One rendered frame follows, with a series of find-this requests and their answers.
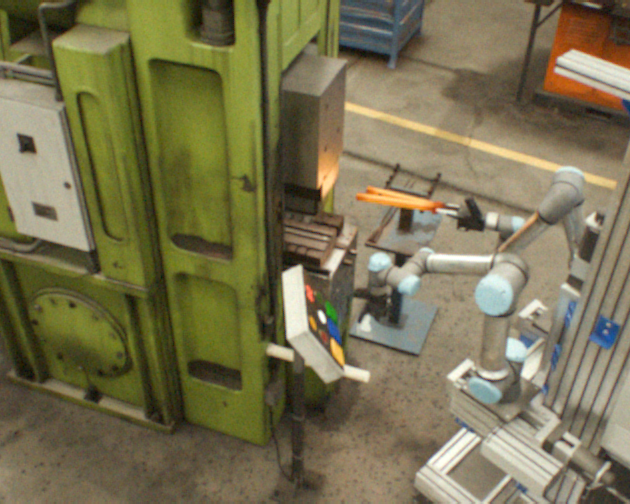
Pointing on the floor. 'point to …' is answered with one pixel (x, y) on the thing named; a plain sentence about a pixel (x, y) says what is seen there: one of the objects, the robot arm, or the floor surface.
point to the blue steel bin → (380, 24)
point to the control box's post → (298, 416)
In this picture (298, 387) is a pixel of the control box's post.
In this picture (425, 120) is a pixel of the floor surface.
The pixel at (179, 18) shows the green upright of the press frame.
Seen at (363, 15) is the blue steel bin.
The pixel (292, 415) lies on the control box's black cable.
